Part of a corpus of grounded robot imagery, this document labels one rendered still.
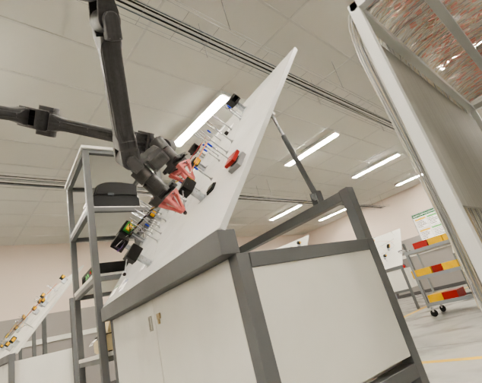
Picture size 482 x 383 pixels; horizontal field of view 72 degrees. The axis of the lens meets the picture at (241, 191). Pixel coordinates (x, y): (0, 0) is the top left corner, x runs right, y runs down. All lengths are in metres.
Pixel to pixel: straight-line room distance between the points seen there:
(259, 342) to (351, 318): 0.34
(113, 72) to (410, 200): 11.93
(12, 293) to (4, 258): 0.76
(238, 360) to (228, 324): 0.09
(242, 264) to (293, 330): 0.21
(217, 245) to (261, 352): 0.26
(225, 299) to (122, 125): 0.57
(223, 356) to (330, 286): 0.36
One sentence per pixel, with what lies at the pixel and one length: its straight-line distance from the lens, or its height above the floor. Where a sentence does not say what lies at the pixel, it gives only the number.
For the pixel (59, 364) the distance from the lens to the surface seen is 4.16.
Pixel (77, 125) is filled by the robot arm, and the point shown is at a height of 1.44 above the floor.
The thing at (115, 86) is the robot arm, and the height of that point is 1.32.
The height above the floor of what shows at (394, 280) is 0.63.
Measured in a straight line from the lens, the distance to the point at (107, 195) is 2.25.
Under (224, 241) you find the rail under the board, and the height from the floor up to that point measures 0.83.
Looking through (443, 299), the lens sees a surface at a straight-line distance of 5.92.
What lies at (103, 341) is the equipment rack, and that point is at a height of 0.71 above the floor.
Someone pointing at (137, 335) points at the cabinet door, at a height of 0.69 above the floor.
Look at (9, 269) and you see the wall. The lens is 8.73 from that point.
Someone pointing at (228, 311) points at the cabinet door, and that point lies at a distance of 0.91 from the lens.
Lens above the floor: 0.65
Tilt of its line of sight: 20 degrees up
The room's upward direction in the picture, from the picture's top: 15 degrees counter-clockwise
